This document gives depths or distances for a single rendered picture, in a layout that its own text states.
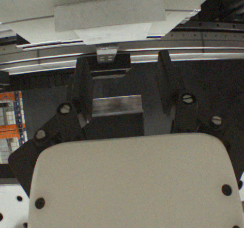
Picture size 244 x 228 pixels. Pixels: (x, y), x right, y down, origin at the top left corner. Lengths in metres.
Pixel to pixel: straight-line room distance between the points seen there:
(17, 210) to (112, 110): 0.19
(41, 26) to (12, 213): 0.23
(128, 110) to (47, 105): 0.57
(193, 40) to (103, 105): 0.38
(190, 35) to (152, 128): 0.42
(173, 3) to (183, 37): 0.39
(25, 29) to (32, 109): 0.63
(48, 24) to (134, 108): 0.15
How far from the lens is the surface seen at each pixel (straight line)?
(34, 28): 0.21
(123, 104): 0.26
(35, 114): 0.82
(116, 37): 0.26
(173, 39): 0.56
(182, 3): 0.18
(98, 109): 0.26
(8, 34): 0.33
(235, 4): 0.67
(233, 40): 0.65
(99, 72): 0.46
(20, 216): 0.29
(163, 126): 0.82
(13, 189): 0.27
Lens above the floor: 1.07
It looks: 5 degrees up
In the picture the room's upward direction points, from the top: 175 degrees clockwise
